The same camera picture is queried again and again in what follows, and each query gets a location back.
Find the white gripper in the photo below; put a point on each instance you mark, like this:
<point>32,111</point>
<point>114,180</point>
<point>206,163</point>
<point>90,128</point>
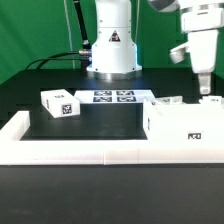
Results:
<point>202,47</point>

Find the white cabinet door panel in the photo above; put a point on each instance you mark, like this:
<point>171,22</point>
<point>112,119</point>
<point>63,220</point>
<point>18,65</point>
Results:
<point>211,100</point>
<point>171,100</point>

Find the white cabinet body box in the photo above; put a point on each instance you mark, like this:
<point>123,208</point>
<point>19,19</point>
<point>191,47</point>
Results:
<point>191,125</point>

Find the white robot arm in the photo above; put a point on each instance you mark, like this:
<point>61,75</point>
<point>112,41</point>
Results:
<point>114,54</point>

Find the small white cabinet top block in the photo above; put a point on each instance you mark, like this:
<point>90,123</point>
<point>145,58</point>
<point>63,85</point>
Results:
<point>60,103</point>

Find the white base marker sheet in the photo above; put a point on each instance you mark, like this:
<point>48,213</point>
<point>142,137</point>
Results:
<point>113,96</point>

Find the white U-shaped obstacle frame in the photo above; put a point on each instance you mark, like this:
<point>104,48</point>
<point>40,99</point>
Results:
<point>15,151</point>

